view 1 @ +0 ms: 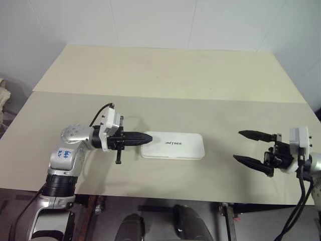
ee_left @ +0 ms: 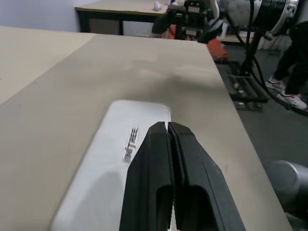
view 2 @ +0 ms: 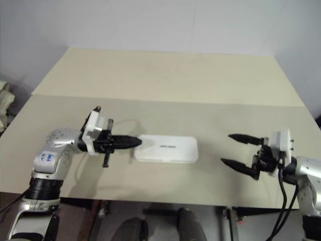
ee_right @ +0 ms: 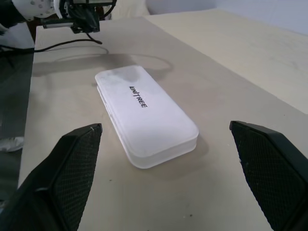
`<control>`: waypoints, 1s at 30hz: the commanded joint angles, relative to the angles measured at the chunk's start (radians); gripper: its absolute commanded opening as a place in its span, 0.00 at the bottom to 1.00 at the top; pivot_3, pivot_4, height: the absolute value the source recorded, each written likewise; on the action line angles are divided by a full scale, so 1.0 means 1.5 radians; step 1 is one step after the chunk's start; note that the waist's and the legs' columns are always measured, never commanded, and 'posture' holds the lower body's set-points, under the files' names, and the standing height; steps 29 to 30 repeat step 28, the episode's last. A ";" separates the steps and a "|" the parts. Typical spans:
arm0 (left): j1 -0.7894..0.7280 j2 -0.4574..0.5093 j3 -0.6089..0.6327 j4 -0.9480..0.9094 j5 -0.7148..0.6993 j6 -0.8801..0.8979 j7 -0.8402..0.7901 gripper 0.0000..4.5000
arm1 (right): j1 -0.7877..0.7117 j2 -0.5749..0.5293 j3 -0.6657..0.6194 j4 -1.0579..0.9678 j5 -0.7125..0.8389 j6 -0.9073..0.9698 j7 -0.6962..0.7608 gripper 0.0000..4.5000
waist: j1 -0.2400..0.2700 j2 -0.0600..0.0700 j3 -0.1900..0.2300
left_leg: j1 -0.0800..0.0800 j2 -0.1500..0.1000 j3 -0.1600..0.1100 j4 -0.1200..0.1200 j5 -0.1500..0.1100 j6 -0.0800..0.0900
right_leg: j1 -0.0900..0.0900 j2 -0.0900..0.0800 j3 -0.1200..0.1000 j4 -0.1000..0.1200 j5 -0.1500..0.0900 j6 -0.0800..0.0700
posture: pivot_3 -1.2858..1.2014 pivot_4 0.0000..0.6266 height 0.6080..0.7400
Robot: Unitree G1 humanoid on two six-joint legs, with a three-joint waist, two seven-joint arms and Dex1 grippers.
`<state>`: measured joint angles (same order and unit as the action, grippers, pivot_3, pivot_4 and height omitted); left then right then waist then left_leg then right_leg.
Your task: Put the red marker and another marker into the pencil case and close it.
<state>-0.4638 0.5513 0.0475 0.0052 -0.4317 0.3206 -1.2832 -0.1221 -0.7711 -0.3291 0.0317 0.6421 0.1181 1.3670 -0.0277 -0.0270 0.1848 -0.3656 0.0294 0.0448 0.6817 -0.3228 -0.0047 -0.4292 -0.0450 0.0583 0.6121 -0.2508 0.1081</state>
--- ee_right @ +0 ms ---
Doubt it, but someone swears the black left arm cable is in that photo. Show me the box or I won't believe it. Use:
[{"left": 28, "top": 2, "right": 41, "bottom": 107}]
[{"left": 0, "top": 31, "right": 103, "bottom": 52}]

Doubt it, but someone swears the white pencil case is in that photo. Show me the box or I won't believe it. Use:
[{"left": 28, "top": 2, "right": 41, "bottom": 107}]
[{"left": 94, "top": 64, "right": 200, "bottom": 170}]

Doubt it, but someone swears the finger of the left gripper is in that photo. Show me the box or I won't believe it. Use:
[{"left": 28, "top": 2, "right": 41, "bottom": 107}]
[
  {"left": 71, "top": 13, "right": 88, "bottom": 34},
  {"left": 87, "top": 6, "right": 101, "bottom": 33}
]

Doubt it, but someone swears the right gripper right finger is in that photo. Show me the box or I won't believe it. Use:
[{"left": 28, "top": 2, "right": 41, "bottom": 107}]
[{"left": 229, "top": 120, "right": 308, "bottom": 231}]

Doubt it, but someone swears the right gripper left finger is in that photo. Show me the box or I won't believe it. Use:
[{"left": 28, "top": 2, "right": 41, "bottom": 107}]
[{"left": 0, "top": 123, "right": 104, "bottom": 231}]

